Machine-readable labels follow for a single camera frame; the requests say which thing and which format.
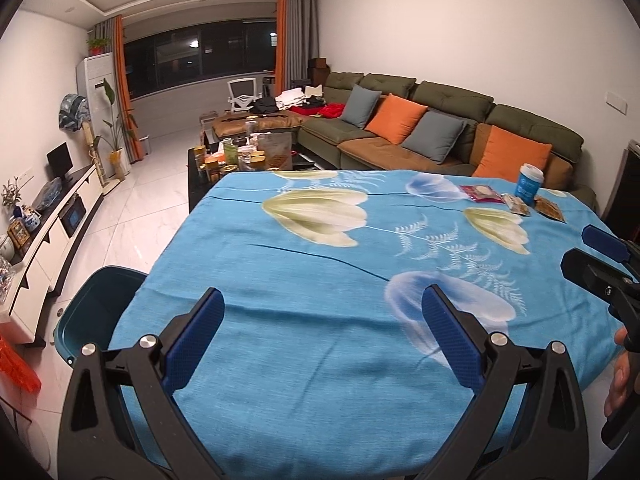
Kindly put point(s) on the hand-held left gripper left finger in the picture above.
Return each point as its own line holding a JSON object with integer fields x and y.
{"x": 195, "y": 355}

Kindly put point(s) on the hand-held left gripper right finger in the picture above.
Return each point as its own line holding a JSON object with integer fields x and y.
{"x": 450, "y": 345}

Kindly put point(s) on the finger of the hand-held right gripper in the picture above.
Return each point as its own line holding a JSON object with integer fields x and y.
{"x": 605, "y": 242}
{"x": 590, "y": 272}

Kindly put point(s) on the teal plastic bin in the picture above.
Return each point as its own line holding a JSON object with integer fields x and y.
{"x": 95, "y": 305}

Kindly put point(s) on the person's right hand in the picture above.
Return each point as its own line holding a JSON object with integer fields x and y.
{"x": 620, "y": 380}

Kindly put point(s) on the brown snack packet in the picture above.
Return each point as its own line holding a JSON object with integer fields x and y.
{"x": 550, "y": 208}

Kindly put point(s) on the blue cup with white lid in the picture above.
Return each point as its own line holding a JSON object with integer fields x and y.
{"x": 529, "y": 185}

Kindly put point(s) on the small clear snack packet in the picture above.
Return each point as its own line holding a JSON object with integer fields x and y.
{"x": 516, "y": 205}

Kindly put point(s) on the blue floral tablecloth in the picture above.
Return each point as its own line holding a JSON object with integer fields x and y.
{"x": 300, "y": 285}

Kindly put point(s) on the orange cushion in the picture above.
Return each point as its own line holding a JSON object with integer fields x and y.
{"x": 395, "y": 117}
{"x": 510, "y": 155}

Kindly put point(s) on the maroon snack packet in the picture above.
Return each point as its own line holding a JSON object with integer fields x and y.
{"x": 481, "y": 193}

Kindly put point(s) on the black coffee table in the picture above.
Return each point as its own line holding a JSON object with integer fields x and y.
{"x": 197, "y": 192}

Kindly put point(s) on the orange plastic bag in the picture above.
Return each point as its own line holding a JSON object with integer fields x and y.
{"x": 17, "y": 365}

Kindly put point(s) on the white TV cabinet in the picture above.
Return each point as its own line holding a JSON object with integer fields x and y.
{"x": 45, "y": 250}

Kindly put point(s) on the jars and cans cluster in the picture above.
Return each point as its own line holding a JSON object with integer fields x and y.
{"x": 225, "y": 160}

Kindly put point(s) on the grey-blue cushion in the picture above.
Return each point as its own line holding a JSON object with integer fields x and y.
{"x": 432, "y": 135}
{"x": 360, "y": 105}

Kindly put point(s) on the glassware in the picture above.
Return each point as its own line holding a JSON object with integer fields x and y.
{"x": 5, "y": 275}

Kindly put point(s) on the blue and white jar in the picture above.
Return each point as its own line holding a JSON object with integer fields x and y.
{"x": 31, "y": 221}

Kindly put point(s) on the green and brown sofa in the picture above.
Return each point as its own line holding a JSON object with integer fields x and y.
{"x": 450, "y": 95}

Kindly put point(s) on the small silver bin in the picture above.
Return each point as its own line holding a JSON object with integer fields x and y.
{"x": 144, "y": 146}

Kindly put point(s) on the blue patterned plate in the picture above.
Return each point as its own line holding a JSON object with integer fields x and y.
{"x": 50, "y": 194}

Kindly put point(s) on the clear snack container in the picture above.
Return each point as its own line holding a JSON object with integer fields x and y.
{"x": 275, "y": 152}

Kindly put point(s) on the white ceramic jar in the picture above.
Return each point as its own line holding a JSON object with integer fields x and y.
{"x": 4, "y": 248}

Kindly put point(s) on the tall leafy floor plant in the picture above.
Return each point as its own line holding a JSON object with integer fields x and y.
{"x": 116, "y": 132}

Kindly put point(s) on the black monitor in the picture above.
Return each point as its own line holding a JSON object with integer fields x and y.
{"x": 59, "y": 160}

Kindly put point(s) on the vase with dry branches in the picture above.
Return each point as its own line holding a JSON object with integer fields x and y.
{"x": 12, "y": 195}

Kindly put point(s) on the black clothes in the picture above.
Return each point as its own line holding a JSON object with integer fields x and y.
{"x": 262, "y": 105}

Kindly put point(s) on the white office chair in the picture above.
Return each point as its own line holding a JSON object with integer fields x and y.
{"x": 240, "y": 92}

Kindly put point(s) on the red cloth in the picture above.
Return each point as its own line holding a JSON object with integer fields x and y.
{"x": 325, "y": 109}

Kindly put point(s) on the fan with blue cover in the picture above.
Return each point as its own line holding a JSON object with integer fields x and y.
{"x": 72, "y": 112}

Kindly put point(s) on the white clothes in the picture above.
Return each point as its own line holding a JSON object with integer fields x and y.
{"x": 292, "y": 97}

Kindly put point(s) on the orange and grey curtain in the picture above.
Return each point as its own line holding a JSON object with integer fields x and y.
{"x": 120, "y": 75}
{"x": 295, "y": 35}

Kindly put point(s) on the dark window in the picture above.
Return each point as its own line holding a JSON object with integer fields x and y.
{"x": 200, "y": 60}

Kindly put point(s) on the white standing air conditioner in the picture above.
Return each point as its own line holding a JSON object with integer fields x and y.
{"x": 95, "y": 75}

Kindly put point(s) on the dark wooden cabinet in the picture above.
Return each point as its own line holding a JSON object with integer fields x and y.
{"x": 317, "y": 67}

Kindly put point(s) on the small potted plant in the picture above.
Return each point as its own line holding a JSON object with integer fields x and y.
{"x": 97, "y": 45}

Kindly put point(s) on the white wall switch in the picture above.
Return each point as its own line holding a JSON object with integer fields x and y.
{"x": 616, "y": 102}

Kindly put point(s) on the gold picture frame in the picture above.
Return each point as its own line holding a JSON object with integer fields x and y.
{"x": 19, "y": 236}

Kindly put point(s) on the white wall socket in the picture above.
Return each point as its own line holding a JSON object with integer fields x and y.
{"x": 22, "y": 180}

